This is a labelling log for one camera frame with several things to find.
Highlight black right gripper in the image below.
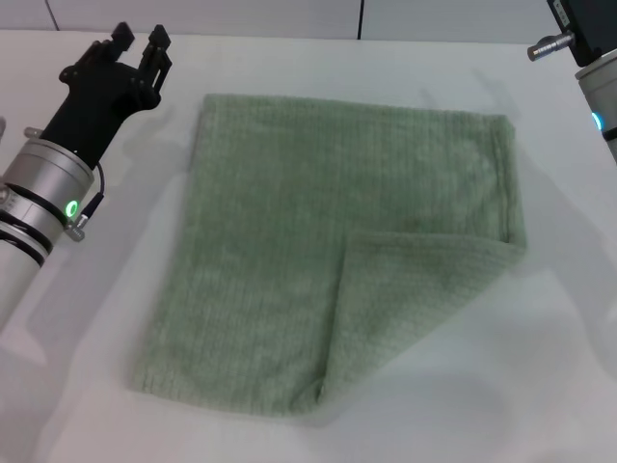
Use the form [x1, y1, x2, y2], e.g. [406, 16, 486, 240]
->
[547, 0, 605, 68]

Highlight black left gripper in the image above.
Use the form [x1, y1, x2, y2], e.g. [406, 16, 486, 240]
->
[40, 21, 174, 161]

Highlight green ribbed towel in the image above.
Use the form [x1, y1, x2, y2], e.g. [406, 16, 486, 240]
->
[127, 93, 531, 418]

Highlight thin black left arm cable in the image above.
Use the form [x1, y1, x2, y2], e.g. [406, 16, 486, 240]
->
[65, 162, 108, 240]

